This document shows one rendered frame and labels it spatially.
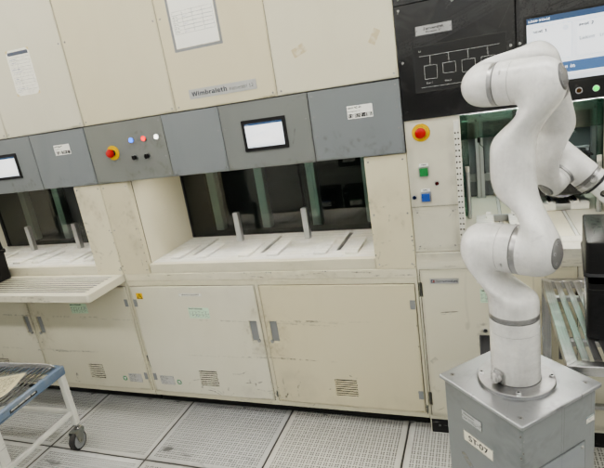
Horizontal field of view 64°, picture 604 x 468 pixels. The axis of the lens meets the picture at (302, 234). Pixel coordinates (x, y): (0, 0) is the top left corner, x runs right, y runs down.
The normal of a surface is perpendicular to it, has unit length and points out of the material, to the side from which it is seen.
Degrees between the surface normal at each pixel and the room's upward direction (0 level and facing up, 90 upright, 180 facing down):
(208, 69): 90
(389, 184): 90
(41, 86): 90
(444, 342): 90
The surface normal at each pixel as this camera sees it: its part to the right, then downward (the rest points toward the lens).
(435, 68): -0.32, 0.31
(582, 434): 0.43, 0.18
